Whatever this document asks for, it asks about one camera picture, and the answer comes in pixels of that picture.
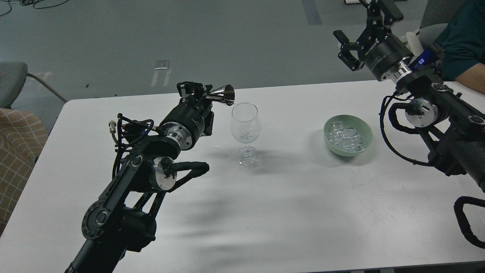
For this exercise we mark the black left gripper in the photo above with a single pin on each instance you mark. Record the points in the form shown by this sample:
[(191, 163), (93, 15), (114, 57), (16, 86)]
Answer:
[(186, 123)]

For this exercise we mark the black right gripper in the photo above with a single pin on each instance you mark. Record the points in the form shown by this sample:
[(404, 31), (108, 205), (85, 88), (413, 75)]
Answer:
[(376, 48)]

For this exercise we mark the steel cocktail jigger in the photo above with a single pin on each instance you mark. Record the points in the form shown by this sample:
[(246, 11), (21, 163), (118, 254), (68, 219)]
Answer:
[(224, 95)]

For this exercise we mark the clear ice cubes pile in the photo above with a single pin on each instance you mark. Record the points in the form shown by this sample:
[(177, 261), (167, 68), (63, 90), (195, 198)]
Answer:
[(347, 139)]

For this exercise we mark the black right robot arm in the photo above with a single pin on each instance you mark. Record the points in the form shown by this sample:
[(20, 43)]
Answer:
[(421, 104)]

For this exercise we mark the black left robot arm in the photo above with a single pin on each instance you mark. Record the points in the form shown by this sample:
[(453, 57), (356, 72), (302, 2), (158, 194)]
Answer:
[(123, 219)]

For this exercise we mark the clear wine glass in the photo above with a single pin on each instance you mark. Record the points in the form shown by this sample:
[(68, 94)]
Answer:
[(246, 128)]

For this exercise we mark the blue floor tape strip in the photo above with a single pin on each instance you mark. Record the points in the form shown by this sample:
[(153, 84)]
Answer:
[(312, 13)]

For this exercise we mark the seated person in green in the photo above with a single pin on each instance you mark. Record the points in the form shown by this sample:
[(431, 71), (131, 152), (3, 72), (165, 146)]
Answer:
[(463, 43)]

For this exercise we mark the green bowl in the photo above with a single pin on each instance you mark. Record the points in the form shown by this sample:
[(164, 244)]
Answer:
[(348, 120)]

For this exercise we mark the grey chair with plaid cushion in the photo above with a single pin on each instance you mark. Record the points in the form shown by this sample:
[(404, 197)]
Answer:
[(22, 137)]

